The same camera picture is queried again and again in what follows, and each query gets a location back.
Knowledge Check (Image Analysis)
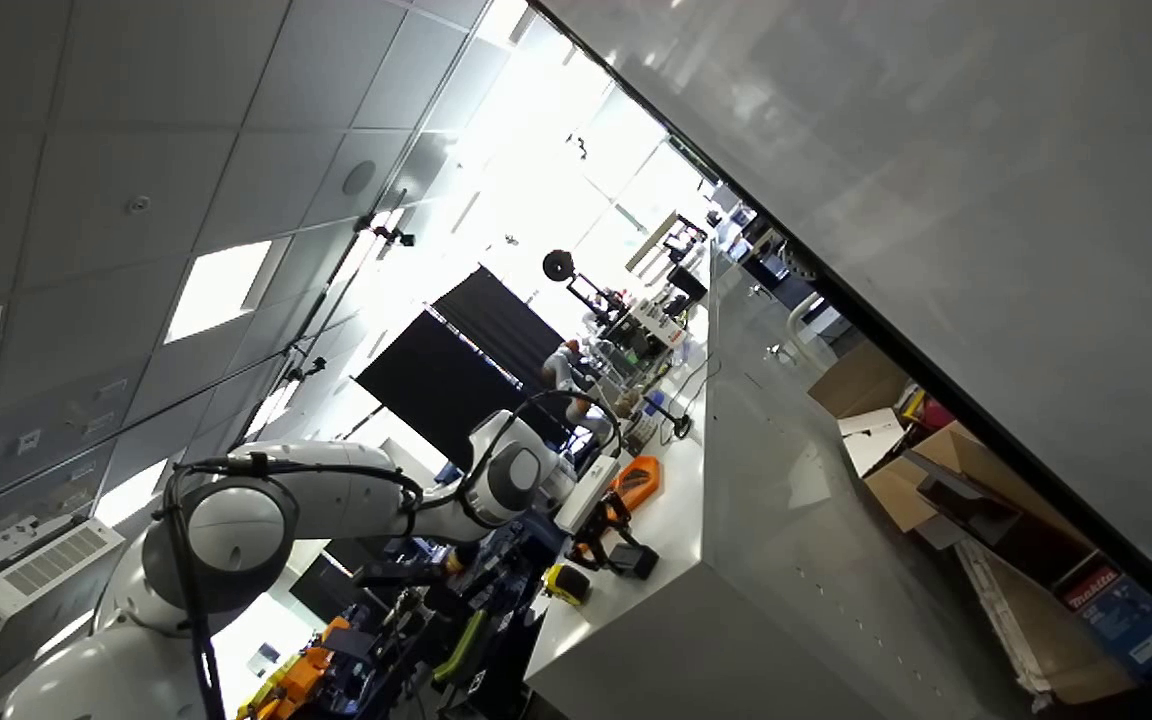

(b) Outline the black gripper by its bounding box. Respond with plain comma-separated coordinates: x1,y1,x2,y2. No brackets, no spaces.
573,515,632,568

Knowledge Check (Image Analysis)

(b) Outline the large framed whiteboard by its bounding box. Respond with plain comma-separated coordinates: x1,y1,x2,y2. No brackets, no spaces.
526,0,1152,596

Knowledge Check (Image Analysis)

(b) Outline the yellow and black tape roll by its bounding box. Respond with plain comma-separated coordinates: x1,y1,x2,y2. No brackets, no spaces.
539,557,595,606

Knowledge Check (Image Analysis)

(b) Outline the black fabric backdrop panel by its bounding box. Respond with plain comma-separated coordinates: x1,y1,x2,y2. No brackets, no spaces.
351,264,567,471

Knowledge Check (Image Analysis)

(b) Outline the black whiteboard eraser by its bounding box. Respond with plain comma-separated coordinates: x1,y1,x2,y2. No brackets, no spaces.
604,532,665,583

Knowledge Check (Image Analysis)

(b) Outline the orange plastic object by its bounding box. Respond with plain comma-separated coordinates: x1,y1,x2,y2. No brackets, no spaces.
609,450,669,515

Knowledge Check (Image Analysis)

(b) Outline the black round lamp on stand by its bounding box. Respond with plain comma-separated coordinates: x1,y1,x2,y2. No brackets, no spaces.
539,244,632,323

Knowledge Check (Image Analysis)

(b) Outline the white air conditioning unit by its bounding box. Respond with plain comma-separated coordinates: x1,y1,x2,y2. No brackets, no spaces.
0,515,127,653

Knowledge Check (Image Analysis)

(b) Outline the brown cardboard box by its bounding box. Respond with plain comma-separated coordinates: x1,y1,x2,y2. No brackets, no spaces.
859,421,1088,557

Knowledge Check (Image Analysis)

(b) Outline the blue printed box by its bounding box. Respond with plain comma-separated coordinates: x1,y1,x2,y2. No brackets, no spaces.
1061,557,1152,692

